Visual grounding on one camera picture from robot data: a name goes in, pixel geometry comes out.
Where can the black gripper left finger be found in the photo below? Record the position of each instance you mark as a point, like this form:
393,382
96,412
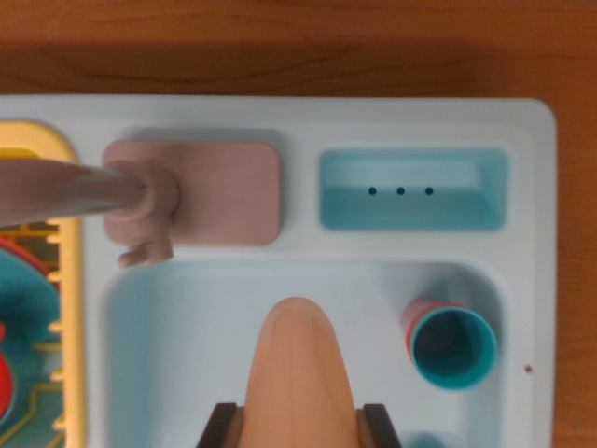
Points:
219,429

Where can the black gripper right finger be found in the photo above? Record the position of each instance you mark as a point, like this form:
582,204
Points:
380,429

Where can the peach detergent bottle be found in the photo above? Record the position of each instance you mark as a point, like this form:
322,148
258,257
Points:
298,373

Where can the light blue toy sink unit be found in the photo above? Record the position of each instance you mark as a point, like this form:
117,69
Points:
326,261

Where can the teal dish brush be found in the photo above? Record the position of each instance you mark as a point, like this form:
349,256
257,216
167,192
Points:
424,442

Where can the teal and pink cups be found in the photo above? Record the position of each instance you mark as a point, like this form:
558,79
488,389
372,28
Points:
452,345

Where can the red plastic cup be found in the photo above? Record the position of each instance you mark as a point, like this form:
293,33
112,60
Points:
410,317

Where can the yellow dish rack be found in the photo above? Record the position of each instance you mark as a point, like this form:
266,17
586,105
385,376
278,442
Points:
70,280

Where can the grey toy faucet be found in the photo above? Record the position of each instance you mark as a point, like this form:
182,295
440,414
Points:
224,196

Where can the red plastic plate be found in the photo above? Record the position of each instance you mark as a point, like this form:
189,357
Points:
18,249

